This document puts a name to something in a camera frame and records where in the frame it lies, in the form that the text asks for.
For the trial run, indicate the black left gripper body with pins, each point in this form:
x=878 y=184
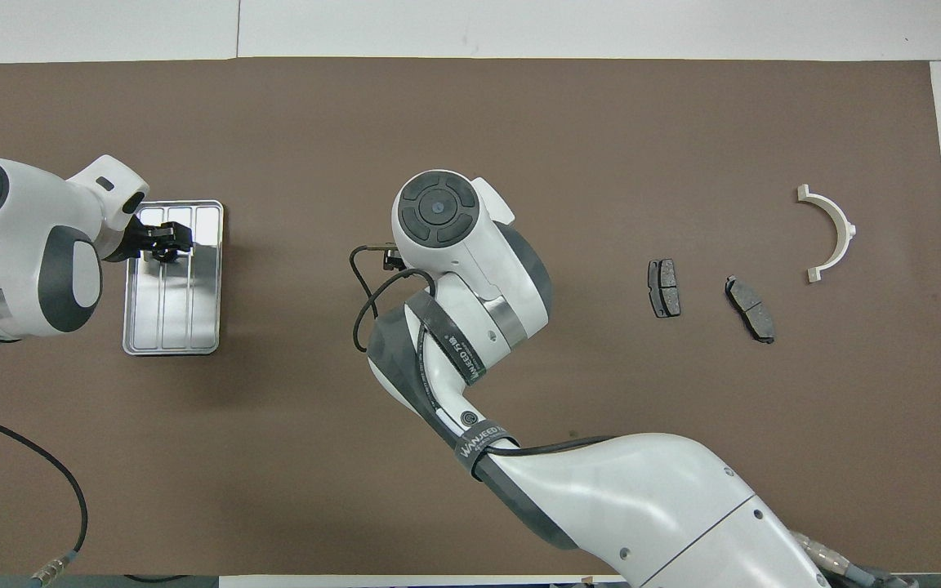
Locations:
x=134 y=241

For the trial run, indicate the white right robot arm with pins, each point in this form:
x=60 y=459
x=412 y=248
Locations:
x=642 y=490

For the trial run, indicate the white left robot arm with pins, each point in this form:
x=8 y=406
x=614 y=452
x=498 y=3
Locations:
x=21 y=245

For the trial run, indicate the silver metal tray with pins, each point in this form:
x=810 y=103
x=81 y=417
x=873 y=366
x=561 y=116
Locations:
x=193 y=310

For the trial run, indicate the brown table mat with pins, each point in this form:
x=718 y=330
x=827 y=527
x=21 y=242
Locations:
x=519 y=122

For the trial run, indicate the dark grey brake pad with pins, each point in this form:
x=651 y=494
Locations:
x=750 y=309
x=664 y=287

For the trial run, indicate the white semicircular bracket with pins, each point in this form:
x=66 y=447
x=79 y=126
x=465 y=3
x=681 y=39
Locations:
x=842 y=220

